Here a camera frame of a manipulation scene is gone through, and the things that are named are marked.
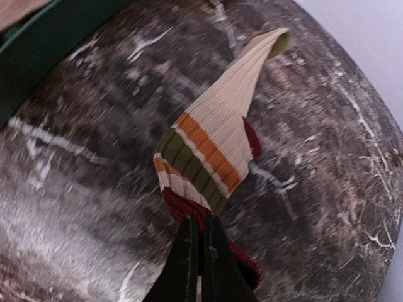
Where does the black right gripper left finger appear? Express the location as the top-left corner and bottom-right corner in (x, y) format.
(143, 216), (199, 302)

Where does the green plastic divided tray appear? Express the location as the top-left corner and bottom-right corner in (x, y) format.
(1, 1), (131, 125)

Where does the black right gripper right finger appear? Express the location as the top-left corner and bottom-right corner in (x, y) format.
(201, 216), (259, 302)

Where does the striped cream red sock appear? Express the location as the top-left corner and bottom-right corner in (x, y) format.
(153, 27), (290, 290)

